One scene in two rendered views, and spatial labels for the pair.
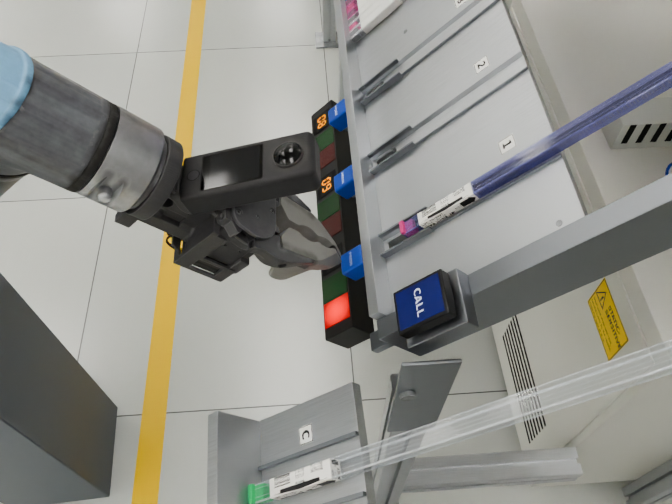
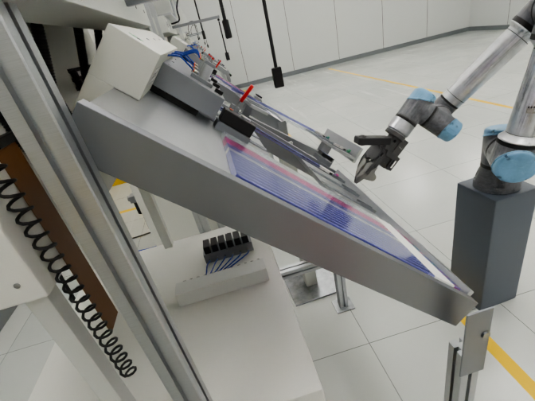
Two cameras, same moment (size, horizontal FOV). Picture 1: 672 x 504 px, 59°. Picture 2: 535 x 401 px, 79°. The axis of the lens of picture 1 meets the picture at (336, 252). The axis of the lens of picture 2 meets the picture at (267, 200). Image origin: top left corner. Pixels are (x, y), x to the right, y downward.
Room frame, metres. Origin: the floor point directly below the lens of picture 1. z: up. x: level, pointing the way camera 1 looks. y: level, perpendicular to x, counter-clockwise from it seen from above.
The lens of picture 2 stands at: (1.33, -0.34, 1.25)
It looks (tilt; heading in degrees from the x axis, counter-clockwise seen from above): 28 degrees down; 179
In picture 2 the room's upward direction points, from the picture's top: 13 degrees counter-clockwise
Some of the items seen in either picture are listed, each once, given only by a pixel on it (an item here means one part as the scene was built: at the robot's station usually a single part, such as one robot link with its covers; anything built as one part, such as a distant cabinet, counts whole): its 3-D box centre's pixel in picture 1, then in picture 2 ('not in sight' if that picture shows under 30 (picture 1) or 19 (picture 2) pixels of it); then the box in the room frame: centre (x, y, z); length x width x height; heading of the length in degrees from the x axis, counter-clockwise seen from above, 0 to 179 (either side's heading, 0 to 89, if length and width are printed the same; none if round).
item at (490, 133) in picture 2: not in sight; (502, 144); (0.34, 0.53, 0.72); 0.13 x 0.12 x 0.14; 152
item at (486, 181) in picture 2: not in sight; (497, 173); (0.33, 0.53, 0.60); 0.15 x 0.15 x 0.10
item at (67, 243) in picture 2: not in sight; (69, 243); (0.89, -0.64, 1.02); 0.06 x 0.01 x 0.35; 4
